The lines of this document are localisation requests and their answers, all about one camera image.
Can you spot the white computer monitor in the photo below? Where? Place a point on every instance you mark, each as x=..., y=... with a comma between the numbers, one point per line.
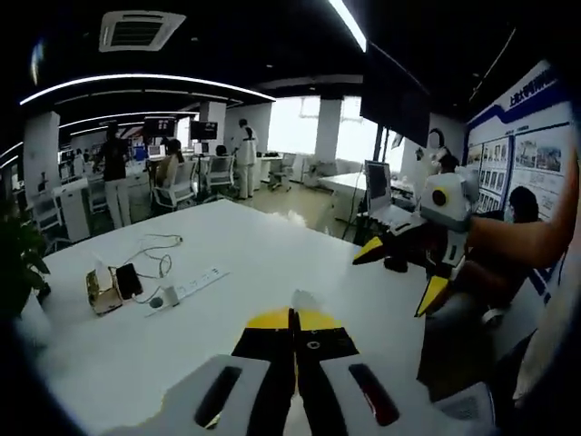
x=378, y=186

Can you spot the green potted plant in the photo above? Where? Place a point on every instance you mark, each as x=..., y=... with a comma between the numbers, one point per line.
x=18, y=263

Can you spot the white charger plug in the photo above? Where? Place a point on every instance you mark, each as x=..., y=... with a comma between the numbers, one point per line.
x=170, y=296

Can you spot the white mesh office chair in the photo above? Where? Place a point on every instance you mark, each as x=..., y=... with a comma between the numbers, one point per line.
x=174, y=193
x=281, y=170
x=220, y=175

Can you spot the white power strip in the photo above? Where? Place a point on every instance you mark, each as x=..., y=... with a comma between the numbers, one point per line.
x=204, y=281

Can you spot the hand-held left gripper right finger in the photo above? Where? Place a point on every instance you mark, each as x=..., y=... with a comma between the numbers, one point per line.
x=336, y=390

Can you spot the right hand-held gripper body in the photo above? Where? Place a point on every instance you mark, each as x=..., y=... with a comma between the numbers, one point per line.
x=456, y=209

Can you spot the black display screen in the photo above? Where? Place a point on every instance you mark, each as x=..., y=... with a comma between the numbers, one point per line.
x=203, y=130
x=160, y=126

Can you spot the curved ceiling light strip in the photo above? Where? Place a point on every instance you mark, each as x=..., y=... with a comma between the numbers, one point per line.
x=136, y=79

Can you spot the black smartphone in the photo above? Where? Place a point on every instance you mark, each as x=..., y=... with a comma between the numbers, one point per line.
x=129, y=281

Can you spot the straight ceiling light strip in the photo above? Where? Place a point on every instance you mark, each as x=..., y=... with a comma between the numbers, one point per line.
x=349, y=22

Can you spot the white desk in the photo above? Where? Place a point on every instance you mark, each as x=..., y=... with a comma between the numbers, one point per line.
x=345, y=184

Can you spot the blue bordered wall poster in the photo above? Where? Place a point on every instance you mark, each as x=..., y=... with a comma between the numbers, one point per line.
x=540, y=150

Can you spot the person's torso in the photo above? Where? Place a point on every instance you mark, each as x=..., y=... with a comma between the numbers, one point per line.
x=560, y=336

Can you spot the small grey round puck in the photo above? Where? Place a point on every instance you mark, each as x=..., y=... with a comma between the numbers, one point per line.
x=156, y=303

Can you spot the ceiling air conditioner vent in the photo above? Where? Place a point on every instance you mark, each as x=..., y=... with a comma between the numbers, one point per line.
x=140, y=31

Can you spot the black hanging screen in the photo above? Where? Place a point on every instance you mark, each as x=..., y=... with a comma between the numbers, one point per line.
x=395, y=95

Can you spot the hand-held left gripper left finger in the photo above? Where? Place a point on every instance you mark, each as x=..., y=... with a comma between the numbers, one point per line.
x=254, y=390

